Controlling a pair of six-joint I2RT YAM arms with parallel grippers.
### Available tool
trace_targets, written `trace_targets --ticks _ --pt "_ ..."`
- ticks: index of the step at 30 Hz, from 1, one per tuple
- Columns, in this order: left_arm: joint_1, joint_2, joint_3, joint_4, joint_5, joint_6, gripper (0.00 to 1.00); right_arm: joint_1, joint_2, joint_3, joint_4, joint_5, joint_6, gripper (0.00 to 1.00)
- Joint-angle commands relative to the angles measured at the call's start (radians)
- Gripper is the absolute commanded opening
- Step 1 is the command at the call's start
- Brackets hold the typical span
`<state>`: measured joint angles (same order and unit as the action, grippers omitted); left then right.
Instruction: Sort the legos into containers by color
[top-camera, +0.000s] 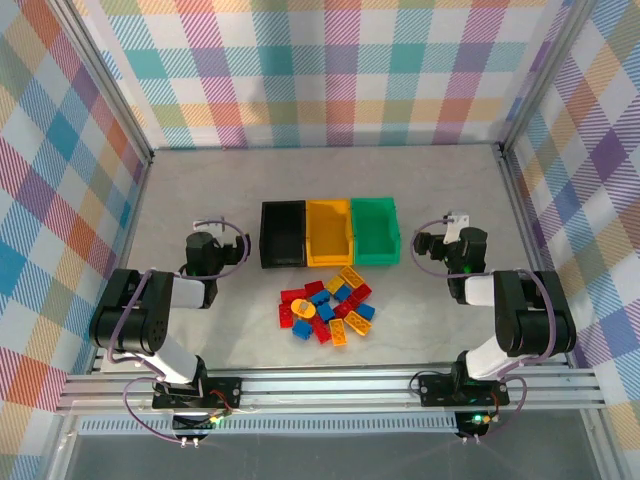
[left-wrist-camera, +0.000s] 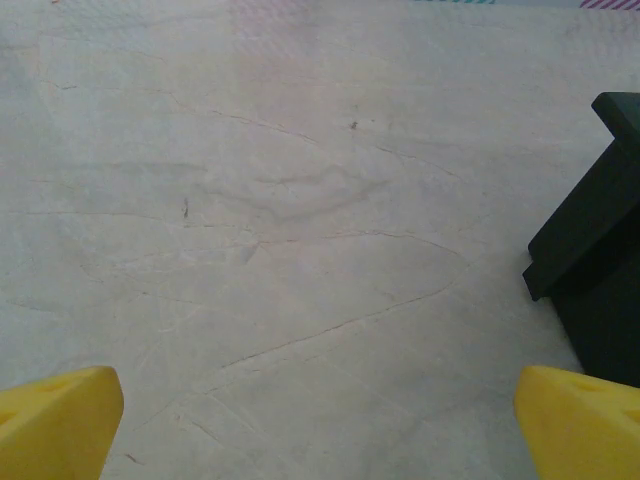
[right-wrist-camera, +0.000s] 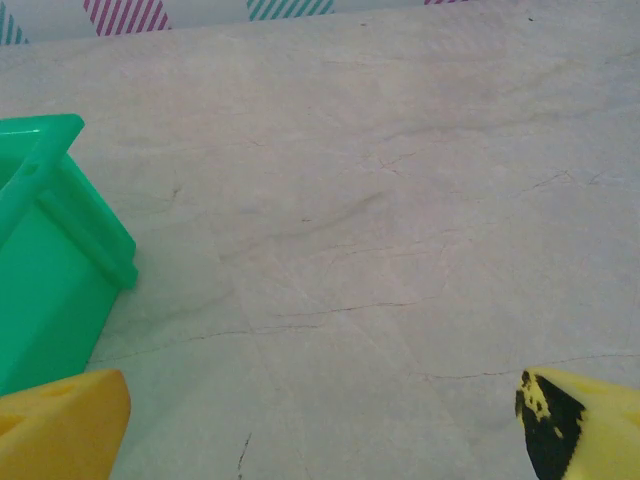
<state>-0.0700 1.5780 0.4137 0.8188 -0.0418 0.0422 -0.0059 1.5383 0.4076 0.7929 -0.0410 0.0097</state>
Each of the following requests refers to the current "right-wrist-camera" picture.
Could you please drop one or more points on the checked pastel backdrop panel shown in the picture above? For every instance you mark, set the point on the checked pastel backdrop panel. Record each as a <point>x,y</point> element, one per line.
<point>125,15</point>

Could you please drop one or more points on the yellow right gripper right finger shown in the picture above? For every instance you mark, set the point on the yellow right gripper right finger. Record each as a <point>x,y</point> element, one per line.
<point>605,435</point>

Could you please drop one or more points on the green plastic bin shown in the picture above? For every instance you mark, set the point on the green plastic bin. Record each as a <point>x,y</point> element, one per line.
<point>50,275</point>

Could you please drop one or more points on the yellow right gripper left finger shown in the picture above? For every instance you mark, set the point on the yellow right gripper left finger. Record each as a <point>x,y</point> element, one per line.
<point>60,430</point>

